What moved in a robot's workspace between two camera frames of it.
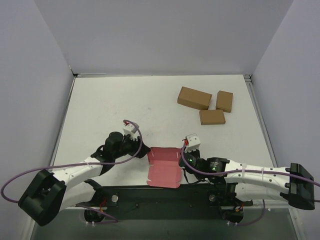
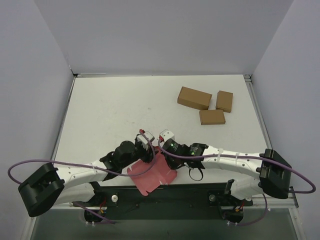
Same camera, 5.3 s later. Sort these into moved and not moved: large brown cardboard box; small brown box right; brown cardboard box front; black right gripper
Moved: black right gripper
Not moved: brown cardboard box front; small brown box right; large brown cardboard box
